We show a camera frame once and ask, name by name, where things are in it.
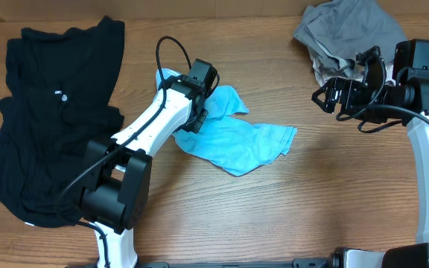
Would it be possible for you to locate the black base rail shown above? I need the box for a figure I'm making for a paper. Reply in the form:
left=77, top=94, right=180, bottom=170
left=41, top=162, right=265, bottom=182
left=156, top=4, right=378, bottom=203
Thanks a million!
left=65, top=257, right=334, bottom=268

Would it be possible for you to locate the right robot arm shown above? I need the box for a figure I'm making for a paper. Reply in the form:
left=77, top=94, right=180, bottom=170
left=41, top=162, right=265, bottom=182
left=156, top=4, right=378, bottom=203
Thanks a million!
left=312, top=39, right=429, bottom=268

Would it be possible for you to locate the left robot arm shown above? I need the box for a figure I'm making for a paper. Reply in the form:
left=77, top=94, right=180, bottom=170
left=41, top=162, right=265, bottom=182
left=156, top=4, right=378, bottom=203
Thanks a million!
left=73, top=60, right=219, bottom=267

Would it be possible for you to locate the folded grey garment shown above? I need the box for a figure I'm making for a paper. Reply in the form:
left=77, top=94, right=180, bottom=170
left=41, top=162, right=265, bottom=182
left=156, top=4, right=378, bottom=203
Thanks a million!
left=293, top=0, right=407, bottom=72

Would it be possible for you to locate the light blue t-shirt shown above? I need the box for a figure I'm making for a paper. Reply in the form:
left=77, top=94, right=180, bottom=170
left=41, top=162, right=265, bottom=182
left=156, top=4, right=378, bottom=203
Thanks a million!
left=173, top=86, right=297, bottom=176

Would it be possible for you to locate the folded beige garment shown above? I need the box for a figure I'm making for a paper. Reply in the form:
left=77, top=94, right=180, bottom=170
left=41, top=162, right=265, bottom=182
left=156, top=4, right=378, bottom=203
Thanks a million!
left=308, top=50, right=396, bottom=87

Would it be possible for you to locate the black t-shirt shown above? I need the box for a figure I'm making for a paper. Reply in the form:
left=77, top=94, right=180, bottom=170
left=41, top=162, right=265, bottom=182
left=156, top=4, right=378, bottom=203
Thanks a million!
left=0, top=17, right=125, bottom=228

